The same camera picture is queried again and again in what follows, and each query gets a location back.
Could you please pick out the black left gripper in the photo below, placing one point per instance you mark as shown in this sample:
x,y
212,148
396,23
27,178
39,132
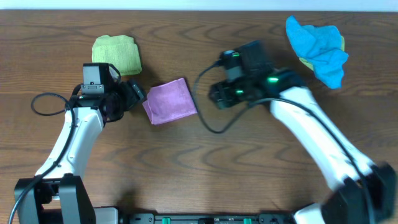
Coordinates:
x,y
134,91

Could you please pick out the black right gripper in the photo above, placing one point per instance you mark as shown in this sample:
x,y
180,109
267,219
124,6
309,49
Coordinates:
x,y
225,97

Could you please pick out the purple microfibre cloth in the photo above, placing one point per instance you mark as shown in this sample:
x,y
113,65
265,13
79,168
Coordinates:
x,y
169,102

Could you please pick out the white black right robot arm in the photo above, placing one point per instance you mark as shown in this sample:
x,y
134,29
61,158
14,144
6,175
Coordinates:
x,y
362,192

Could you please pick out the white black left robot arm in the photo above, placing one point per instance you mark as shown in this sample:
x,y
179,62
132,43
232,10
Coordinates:
x,y
56,193

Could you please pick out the folded green cloth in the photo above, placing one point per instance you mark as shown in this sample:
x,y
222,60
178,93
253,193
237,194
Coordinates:
x,y
120,51

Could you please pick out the yellow-green cloth under blue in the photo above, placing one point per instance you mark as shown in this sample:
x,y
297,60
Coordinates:
x,y
310,66

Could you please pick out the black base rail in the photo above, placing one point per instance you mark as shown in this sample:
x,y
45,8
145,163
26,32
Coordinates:
x,y
263,218

